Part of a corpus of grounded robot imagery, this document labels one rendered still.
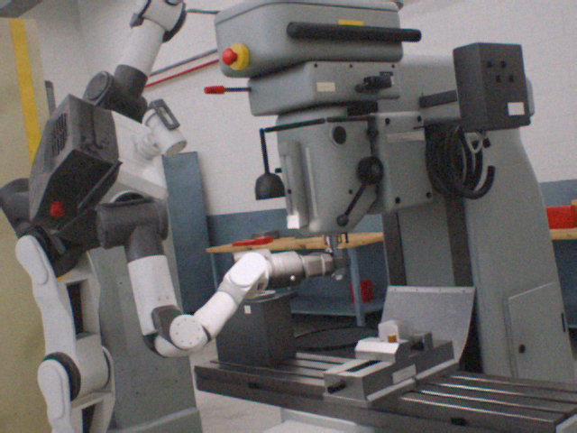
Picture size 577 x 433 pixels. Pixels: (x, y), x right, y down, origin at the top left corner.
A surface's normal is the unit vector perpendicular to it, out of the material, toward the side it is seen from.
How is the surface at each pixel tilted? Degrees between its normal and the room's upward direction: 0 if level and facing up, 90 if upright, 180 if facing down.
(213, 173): 90
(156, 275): 74
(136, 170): 59
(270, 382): 90
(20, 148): 90
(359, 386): 90
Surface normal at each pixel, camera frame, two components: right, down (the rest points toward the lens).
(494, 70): 0.66, -0.05
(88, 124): 0.66, -0.59
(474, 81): -0.73, 0.14
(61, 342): -0.50, 0.11
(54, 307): -0.46, 0.52
